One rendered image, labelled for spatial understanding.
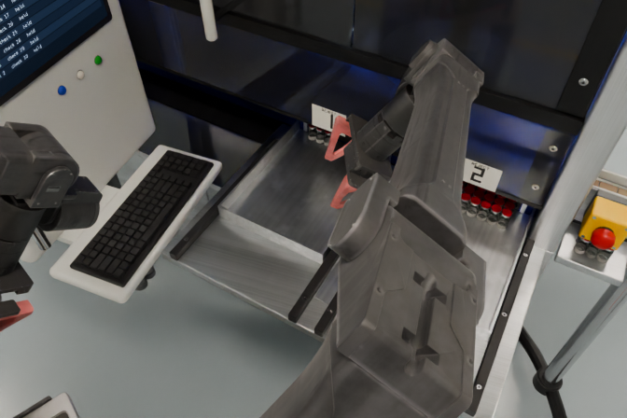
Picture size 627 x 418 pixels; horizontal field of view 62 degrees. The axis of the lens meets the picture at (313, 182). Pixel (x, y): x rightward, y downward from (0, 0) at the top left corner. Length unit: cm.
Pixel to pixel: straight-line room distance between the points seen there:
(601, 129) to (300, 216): 60
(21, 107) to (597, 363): 193
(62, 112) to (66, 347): 112
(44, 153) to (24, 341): 164
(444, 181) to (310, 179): 82
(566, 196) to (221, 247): 69
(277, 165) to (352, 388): 100
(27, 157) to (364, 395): 45
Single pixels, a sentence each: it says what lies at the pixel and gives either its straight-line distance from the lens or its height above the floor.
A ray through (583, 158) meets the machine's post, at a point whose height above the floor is 114.
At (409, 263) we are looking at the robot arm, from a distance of 32.
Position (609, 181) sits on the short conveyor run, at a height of 93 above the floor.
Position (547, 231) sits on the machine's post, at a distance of 115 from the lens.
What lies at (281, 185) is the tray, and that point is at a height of 88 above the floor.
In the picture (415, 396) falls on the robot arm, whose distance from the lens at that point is 30.
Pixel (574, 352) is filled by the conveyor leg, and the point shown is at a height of 37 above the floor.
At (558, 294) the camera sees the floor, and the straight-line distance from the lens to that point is 227.
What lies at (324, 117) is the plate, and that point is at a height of 103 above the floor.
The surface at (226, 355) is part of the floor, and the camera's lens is 197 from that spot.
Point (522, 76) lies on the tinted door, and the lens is 96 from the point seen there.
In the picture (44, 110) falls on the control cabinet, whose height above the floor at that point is 110.
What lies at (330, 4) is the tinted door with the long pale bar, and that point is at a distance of 103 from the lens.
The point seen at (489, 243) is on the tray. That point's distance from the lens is 116.
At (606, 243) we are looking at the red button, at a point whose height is 100.
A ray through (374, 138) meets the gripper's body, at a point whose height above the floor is 128.
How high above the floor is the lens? 177
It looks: 47 degrees down
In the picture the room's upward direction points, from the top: straight up
